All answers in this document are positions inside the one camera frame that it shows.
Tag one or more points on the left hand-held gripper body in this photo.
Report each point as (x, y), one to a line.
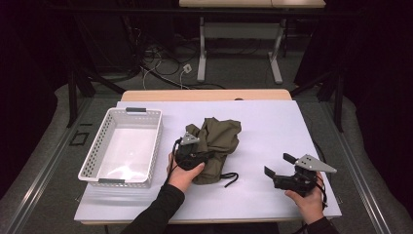
(190, 156)

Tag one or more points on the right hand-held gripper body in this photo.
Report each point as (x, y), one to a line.
(302, 182)

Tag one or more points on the olive green garment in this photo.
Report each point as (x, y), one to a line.
(220, 136)

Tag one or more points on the dark curtain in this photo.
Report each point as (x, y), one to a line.
(383, 97)
(26, 97)

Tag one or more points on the white power plug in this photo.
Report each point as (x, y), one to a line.
(187, 68)

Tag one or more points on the white perforated plastic basket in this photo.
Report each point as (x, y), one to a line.
(123, 152)

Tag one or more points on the person's left hand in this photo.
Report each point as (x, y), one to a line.
(181, 178)

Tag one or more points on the white-legged desk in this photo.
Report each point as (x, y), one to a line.
(240, 31)

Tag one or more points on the black metal stand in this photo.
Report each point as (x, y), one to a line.
(72, 97)
(340, 104)

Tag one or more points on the person's right hand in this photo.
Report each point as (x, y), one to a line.
(311, 204)

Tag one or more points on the white table mat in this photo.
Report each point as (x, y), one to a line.
(266, 130)

